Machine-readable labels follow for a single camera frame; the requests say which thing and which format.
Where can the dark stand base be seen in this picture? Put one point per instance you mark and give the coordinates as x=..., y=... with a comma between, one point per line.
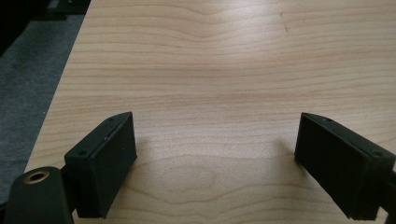
x=62, y=7

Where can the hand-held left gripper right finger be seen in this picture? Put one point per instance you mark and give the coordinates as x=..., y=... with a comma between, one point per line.
x=339, y=161

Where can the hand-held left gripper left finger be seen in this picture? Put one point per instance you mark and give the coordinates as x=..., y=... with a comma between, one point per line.
x=102, y=168

